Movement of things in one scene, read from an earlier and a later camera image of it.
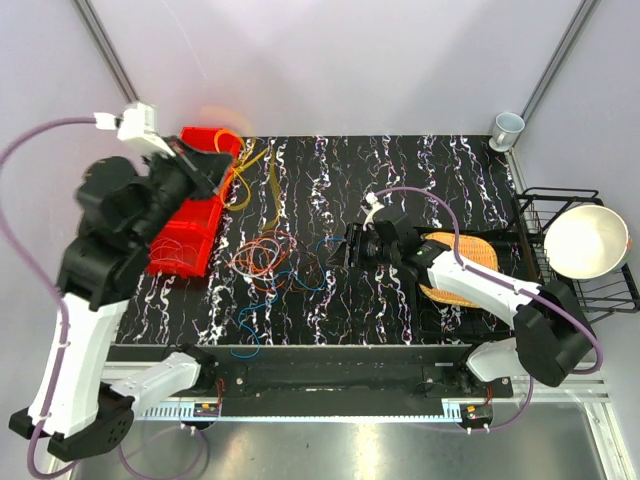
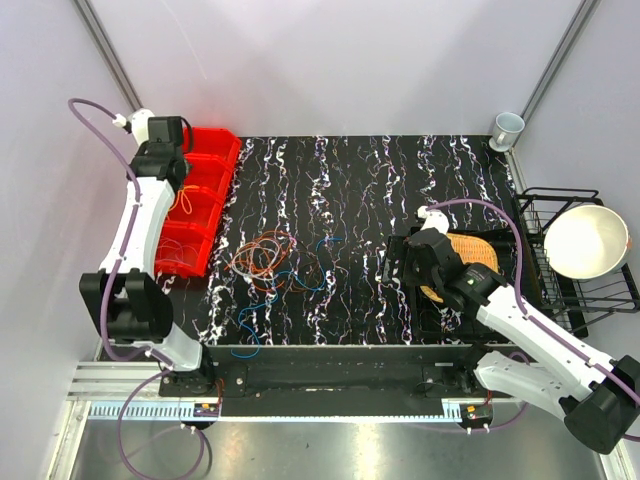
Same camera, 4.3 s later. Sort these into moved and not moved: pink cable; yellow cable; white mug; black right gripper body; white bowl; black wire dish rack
Moved: yellow cable; black right gripper body
Not moved: white mug; white bowl; pink cable; black wire dish rack
